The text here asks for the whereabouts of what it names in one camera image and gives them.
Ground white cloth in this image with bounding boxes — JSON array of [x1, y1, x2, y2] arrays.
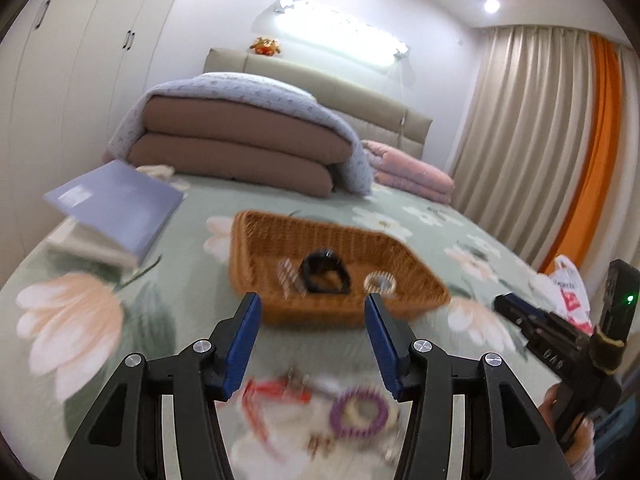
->
[[135, 164, 188, 193]]

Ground black hair claw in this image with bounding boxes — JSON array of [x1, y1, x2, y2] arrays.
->
[[298, 250, 353, 295]]

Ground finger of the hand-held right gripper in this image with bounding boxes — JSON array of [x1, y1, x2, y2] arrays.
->
[[494, 292, 551, 333]]

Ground long wall light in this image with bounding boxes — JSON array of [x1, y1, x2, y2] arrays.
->
[[260, 0, 411, 68]]

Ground person's right forearm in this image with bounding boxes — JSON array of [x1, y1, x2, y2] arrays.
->
[[570, 455, 598, 480]]

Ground purple spiral hair tie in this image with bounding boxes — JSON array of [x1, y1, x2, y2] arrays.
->
[[329, 386, 391, 436]]

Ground folded brown and blue quilt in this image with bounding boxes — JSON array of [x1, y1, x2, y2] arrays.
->
[[102, 72, 376, 198]]

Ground white wardrobe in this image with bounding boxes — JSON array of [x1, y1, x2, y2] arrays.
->
[[0, 0, 198, 281]]

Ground blue book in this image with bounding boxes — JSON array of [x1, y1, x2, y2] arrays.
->
[[42, 160, 185, 266]]

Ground brown wicker basket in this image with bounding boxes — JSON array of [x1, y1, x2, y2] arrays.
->
[[229, 210, 452, 330]]

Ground beige padded headboard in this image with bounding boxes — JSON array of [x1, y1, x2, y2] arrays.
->
[[202, 47, 433, 161]]

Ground folded pink quilt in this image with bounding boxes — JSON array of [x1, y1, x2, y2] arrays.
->
[[361, 139, 456, 205]]

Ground orange curtain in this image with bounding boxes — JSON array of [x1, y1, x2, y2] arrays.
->
[[532, 34, 640, 286]]

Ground beige curtain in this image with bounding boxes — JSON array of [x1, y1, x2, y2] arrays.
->
[[447, 25, 608, 261]]

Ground white book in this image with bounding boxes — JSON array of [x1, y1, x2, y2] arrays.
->
[[45, 225, 141, 268]]

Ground orange plush toy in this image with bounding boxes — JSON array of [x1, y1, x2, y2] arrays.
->
[[250, 36, 282, 56]]

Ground pale spiral hair tie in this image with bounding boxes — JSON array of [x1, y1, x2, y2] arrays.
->
[[363, 271, 398, 297]]

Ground person's right hand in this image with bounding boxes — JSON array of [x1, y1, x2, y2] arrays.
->
[[540, 382, 598, 477]]

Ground green floral bedspread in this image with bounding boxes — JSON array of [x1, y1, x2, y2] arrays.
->
[[0, 167, 596, 480]]

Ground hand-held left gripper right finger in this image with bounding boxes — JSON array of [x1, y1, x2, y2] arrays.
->
[[364, 292, 576, 480]]

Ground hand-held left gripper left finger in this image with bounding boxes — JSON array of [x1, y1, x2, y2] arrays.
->
[[54, 292, 263, 480]]

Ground white and red plastic bag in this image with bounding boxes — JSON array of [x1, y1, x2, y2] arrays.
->
[[542, 255, 596, 333]]

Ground red cord bracelet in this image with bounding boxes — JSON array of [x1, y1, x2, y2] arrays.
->
[[241, 377, 313, 456]]

